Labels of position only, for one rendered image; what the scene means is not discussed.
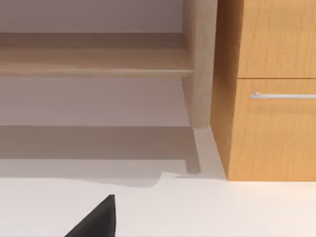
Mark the wooden cupboard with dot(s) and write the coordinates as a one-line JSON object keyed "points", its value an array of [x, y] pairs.
{"points": [[223, 111]]}

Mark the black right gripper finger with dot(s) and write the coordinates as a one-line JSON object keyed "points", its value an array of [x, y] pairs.
{"points": [[101, 219]]}

